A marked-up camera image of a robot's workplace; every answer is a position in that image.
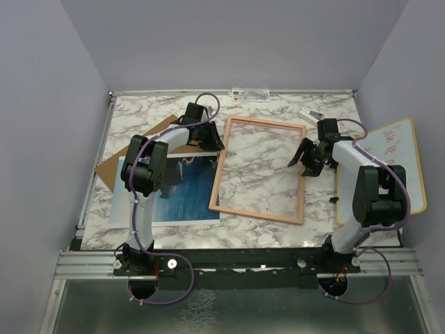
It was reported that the clear acrylic sheet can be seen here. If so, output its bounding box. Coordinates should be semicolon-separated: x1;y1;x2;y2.
215;121;302;219

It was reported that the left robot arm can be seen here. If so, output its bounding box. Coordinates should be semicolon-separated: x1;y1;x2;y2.
120;102;225;275

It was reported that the white marker eraser piece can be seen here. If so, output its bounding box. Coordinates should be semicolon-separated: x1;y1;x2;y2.
298;108;324;127

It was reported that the pink picture frame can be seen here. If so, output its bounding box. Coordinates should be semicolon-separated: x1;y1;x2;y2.
208;116;307;226

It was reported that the small label card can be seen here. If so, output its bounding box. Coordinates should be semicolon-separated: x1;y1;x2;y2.
230;88;270;102

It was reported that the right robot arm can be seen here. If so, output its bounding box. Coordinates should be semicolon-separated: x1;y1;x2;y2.
288;118;411;272

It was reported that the blue landscape photo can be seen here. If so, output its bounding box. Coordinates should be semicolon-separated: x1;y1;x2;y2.
108;154;222;228

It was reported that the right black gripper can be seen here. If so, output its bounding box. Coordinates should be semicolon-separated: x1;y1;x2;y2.
289;137;330;177

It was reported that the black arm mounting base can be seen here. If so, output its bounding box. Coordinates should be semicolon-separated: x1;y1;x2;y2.
113;246;360;291

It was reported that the yellow rimmed whiteboard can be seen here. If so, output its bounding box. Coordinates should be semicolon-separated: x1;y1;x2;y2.
335;117;428;225

